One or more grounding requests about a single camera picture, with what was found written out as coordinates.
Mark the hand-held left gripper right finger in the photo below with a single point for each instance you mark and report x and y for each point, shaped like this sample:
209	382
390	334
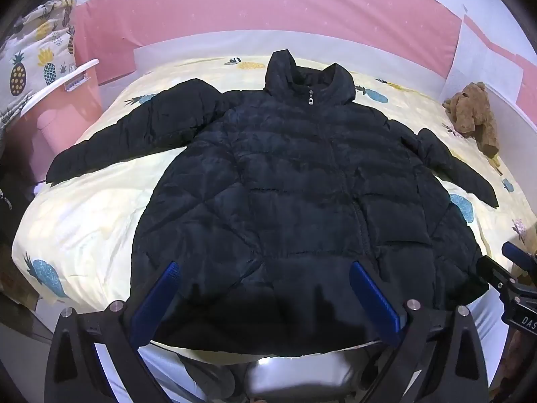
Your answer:
373	298

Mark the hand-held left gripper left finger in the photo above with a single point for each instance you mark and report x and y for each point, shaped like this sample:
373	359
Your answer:
159	298

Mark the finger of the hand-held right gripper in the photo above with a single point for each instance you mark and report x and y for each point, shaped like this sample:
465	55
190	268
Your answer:
499	273
516	252

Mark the black puffer jacket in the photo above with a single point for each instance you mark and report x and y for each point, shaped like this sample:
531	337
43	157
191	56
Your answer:
285	201

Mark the yellow pineapple print bedsheet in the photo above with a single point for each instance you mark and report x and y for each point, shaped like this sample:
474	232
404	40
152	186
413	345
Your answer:
96	210

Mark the brown teddy bear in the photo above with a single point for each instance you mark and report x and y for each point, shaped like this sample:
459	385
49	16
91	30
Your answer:
472	111

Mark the white padded headboard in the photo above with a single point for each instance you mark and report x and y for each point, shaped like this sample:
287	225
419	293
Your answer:
201	48

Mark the white pineapple print cloth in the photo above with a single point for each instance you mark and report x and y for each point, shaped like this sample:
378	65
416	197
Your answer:
29	63

